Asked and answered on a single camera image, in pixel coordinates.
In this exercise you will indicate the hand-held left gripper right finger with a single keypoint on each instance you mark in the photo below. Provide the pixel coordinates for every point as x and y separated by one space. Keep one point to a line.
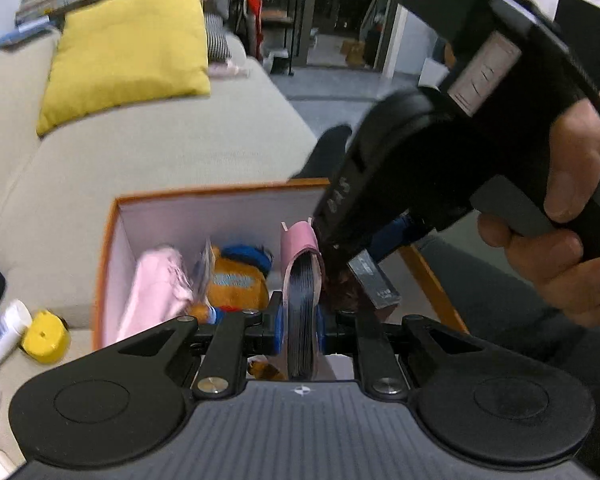
320 331

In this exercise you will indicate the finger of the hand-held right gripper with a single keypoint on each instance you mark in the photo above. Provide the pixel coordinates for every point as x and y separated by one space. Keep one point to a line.
342 210

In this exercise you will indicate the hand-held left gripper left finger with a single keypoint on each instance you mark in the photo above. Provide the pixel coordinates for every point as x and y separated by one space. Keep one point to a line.
278 331

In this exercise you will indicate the pink card case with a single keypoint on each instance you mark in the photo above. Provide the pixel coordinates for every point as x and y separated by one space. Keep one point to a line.
300 280

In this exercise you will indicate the dark grey rectangular box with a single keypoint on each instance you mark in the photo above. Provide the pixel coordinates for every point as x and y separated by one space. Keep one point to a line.
375 280

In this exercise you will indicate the orange cardboard box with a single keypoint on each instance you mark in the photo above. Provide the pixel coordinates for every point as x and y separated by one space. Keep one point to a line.
180 215

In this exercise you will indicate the person's right hand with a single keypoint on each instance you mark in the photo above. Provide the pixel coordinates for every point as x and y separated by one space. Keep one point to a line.
575 170

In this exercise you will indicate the orange and blue plush toy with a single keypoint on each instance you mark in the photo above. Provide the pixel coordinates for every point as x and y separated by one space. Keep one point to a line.
235 280

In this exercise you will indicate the clear plastic packet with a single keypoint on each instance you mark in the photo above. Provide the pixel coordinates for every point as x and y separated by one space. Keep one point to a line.
202 270

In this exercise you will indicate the pink cloth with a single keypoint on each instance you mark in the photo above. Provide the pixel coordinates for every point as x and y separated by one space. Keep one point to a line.
155 290

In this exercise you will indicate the pink small cloth item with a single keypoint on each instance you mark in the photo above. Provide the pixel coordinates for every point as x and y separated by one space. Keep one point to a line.
227 69

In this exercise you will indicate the beige sofa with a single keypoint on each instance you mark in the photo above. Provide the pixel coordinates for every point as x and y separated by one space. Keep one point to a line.
155 150

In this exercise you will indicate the black television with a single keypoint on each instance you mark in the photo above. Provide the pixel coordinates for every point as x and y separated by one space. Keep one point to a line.
590 25

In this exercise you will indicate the black metal shelf rack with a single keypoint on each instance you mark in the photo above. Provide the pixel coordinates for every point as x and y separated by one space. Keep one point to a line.
277 15

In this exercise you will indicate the striped pillow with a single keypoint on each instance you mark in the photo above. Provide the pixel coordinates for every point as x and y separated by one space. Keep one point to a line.
216 37

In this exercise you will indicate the red cloth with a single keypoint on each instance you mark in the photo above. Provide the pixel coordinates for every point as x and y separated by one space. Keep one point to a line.
252 10

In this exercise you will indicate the yellow pillow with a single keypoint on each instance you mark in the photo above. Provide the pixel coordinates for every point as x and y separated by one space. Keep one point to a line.
130 50

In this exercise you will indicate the white tube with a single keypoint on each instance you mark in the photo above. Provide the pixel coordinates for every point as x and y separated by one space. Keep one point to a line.
2 335

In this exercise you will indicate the blue book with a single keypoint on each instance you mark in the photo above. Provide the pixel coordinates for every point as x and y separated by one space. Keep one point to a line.
15 35

